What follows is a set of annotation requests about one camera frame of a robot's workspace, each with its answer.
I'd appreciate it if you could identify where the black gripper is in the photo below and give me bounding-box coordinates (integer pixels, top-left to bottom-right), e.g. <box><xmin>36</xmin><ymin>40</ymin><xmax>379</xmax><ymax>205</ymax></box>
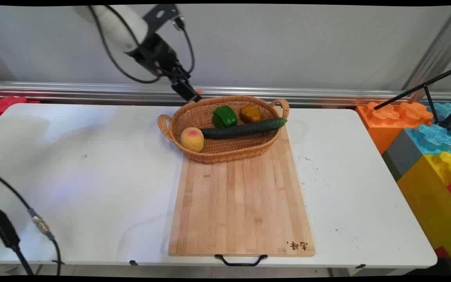
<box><xmin>126</xmin><ymin>33</ymin><xmax>202</xmax><ymax>103</ymax></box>

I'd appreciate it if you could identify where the brown-yellow round fruit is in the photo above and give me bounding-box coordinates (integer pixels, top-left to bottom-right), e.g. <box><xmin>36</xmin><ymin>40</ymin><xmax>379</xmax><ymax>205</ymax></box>
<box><xmin>240</xmin><ymin>106</ymin><xmax>262</xmax><ymax>124</ymax></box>

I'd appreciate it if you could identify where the green bell pepper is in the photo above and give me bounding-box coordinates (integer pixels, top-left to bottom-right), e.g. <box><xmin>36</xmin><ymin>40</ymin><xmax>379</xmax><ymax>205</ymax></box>
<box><xmin>212</xmin><ymin>105</ymin><xmax>238</xmax><ymax>128</ymax></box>

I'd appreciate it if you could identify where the yellow-pink peach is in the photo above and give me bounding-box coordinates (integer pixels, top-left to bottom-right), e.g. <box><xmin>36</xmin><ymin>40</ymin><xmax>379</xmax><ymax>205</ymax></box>
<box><xmin>180</xmin><ymin>127</ymin><xmax>206</xmax><ymax>153</ymax></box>

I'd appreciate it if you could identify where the dark green cucumber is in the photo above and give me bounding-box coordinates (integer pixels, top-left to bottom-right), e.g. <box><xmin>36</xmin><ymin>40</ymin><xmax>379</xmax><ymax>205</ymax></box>
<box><xmin>200</xmin><ymin>117</ymin><xmax>288</xmax><ymax>139</ymax></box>

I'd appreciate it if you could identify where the woven wicker basket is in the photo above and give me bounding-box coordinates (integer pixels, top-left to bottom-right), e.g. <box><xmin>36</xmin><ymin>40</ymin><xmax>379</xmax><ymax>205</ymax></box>
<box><xmin>157</xmin><ymin>95</ymin><xmax>290</xmax><ymax>164</ymax></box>

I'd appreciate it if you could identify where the red toy brick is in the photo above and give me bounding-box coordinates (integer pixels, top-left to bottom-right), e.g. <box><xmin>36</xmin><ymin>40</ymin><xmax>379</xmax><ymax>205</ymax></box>
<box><xmin>0</xmin><ymin>95</ymin><xmax>41</xmax><ymax>120</ymax></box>

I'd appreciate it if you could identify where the orange giant building block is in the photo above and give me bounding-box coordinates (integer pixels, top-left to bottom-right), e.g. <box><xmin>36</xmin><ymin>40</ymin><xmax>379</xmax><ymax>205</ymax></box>
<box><xmin>355</xmin><ymin>101</ymin><xmax>434</xmax><ymax>155</ymax></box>

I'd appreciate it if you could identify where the grey giant building block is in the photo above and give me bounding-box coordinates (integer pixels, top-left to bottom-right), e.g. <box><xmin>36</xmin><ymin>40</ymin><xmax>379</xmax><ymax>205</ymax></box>
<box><xmin>382</xmin><ymin>129</ymin><xmax>424</xmax><ymax>182</ymax></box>

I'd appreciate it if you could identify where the black tripod stand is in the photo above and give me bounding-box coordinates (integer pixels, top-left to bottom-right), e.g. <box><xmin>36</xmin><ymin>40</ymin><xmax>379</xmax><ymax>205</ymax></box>
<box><xmin>373</xmin><ymin>63</ymin><xmax>451</xmax><ymax>132</ymax></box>

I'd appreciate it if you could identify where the blue giant building block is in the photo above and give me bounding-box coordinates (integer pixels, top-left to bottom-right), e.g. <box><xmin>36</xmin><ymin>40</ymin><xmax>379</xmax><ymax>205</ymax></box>
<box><xmin>404</xmin><ymin>102</ymin><xmax>451</xmax><ymax>155</ymax></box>

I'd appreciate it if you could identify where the yellow giant building block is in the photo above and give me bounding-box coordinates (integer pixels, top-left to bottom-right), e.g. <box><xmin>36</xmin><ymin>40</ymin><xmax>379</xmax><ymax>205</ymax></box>
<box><xmin>397</xmin><ymin>150</ymin><xmax>451</xmax><ymax>275</ymax></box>

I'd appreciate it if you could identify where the black camera cable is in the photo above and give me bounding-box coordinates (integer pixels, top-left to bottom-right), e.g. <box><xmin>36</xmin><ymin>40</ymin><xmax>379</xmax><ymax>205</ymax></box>
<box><xmin>173</xmin><ymin>16</ymin><xmax>195</xmax><ymax>76</ymax></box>

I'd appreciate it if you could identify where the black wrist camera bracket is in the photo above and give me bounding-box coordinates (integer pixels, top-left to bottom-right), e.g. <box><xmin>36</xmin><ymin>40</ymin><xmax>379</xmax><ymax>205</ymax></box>
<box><xmin>143</xmin><ymin>5</ymin><xmax>182</xmax><ymax>35</ymax></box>

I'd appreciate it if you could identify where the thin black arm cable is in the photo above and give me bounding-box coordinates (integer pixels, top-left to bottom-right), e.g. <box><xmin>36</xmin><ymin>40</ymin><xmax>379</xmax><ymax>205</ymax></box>
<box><xmin>88</xmin><ymin>5</ymin><xmax>162</xmax><ymax>84</ymax></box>

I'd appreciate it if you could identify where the aluminium rail along wall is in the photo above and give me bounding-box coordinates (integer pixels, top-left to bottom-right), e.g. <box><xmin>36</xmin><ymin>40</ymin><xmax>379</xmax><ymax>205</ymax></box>
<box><xmin>0</xmin><ymin>81</ymin><xmax>451</xmax><ymax>107</ymax></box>

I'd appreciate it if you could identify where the wooden cutting board, black handle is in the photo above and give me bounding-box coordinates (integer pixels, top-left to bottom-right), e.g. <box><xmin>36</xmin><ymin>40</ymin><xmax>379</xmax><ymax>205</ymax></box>
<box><xmin>168</xmin><ymin>126</ymin><xmax>316</xmax><ymax>267</ymax></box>

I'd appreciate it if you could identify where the black cable with silver connector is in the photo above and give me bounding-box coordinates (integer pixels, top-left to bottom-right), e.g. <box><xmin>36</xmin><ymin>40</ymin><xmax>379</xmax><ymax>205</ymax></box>
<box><xmin>0</xmin><ymin>168</ymin><xmax>62</xmax><ymax>276</ymax></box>

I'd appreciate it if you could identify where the thick black cable, black connector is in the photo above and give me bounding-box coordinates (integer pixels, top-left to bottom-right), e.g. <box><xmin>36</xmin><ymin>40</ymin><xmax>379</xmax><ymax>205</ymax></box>
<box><xmin>0</xmin><ymin>190</ymin><xmax>34</xmax><ymax>276</ymax></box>

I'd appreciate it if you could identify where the slanted aluminium frame post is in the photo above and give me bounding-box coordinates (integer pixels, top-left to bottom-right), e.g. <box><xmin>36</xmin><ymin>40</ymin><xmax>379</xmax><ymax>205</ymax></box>
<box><xmin>402</xmin><ymin>5</ymin><xmax>451</xmax><ymax>103</ymax></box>

